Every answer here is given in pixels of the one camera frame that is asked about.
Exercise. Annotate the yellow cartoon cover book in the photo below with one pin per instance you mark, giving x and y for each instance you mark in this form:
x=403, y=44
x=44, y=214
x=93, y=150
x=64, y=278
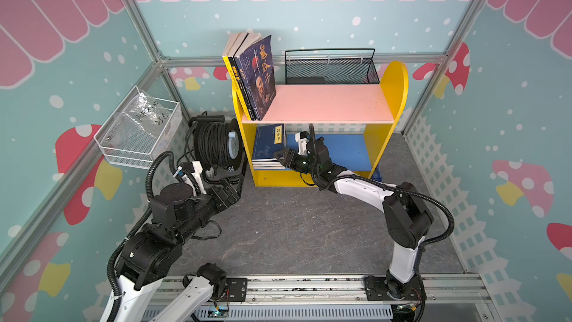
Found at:
x=230, y=76

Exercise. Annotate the black wire mesh basket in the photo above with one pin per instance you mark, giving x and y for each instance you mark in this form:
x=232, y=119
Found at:
x=330, y=66

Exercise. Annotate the yellow bookshelf pink blue shelves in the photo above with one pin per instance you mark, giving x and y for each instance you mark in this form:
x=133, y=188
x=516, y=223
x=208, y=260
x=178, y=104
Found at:
x=376, y=106

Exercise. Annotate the clear plastic bag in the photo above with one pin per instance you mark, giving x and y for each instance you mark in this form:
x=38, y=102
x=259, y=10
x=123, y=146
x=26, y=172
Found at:
x=146, y=114

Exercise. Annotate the old man cover book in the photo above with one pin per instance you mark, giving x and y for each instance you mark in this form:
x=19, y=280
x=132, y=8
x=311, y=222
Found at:
x=255, y=62

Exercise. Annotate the white wire wall basket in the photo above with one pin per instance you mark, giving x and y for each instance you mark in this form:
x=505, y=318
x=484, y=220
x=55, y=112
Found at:
x=123, y=145

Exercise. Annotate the dark blue thread-bound book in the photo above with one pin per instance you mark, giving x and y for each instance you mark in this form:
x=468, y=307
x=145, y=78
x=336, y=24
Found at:
x=272, y=168

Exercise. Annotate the black cable reel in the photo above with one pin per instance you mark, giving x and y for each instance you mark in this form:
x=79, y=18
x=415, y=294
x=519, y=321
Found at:
x=216, y=142

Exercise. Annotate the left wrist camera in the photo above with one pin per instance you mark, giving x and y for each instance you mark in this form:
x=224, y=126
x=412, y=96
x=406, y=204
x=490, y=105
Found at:
x=192, y=174

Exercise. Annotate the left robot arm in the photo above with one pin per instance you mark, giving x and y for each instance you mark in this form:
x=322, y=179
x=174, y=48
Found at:
x=177, y=208

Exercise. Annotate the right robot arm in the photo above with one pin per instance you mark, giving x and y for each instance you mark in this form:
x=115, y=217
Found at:
x=413, y=220

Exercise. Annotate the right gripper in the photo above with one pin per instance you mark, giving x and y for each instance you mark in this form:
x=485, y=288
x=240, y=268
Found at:
x=291, y=156

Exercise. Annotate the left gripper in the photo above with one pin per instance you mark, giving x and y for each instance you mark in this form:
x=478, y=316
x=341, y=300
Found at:
x=215, y=191

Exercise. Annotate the black antler cover book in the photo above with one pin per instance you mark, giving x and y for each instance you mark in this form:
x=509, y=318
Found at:
x=246, y=97

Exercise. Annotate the blue book yellow label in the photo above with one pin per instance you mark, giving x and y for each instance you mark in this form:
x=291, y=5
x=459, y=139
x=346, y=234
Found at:
x=266, y=162

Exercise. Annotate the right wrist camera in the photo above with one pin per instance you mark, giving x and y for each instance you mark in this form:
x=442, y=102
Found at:
x=302, y=141

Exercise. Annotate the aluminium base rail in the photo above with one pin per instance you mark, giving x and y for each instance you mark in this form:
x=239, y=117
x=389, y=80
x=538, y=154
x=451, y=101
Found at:
x=345, y=297

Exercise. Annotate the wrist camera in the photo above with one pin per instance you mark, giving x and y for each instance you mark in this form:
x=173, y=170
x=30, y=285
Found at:
x=302, y=141
x=192, y=174

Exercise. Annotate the dark blue Mengxi label book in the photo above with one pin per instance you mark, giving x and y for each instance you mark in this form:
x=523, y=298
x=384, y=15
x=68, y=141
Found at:
x=267, y=165

